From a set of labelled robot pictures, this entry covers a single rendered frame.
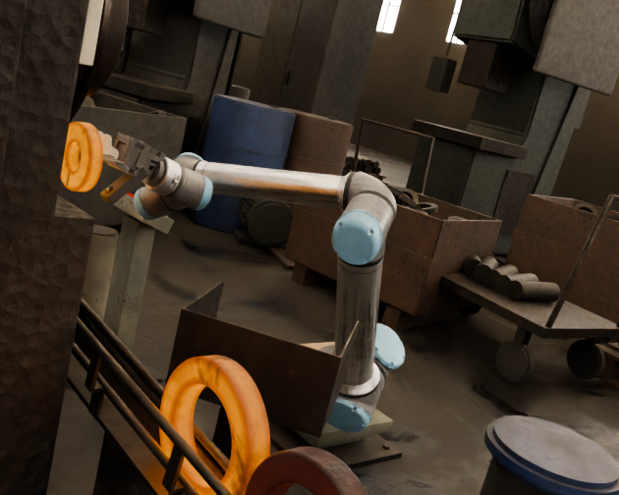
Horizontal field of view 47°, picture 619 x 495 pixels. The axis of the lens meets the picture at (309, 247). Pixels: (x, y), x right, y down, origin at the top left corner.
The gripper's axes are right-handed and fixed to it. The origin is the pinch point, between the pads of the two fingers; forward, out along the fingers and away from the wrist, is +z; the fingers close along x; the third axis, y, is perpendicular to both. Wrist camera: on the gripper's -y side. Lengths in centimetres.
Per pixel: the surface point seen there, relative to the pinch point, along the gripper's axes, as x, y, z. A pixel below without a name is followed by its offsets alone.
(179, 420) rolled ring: 84, -25, 19
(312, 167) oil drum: -211, 54, -282
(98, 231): -44, -21, -40
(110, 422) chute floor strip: 73, -31, 19
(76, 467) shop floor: -1, -77, -37
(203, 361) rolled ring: 88, -16, 22
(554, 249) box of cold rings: -58, 66, -364
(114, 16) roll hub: 32.5, 23.1, 22.3
